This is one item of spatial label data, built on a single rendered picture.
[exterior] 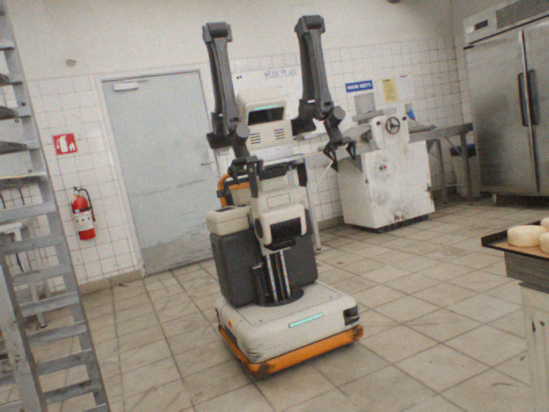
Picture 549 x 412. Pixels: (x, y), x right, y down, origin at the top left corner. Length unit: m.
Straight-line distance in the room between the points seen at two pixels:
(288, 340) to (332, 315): 0.26
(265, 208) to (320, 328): 0.66
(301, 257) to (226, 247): 0.44
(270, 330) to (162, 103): 3.18
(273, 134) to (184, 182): 2.76
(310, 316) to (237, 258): 0.49
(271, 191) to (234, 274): 0.52
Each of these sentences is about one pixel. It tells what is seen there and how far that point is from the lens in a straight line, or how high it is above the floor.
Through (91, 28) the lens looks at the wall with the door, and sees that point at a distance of 4.85.
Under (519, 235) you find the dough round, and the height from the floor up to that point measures 0.92.
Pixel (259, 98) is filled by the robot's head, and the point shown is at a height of 1.33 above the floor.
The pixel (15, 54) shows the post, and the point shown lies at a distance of 1.42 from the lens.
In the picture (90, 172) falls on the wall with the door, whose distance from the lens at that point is 4.63.
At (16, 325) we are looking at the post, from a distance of 0.97.
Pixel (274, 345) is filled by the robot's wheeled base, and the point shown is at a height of 0.18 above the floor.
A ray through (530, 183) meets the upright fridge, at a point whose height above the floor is 0.28.
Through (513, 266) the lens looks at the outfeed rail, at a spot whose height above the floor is 0.86.
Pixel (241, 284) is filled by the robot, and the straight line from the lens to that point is 2.35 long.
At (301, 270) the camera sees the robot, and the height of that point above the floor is 0.38.
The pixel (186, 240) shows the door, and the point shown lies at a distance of 4.78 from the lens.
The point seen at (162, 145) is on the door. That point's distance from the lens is 4.71.
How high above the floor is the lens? 1.11
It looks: 8 degrees down
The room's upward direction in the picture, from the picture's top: 11 degrees counter-clockwise
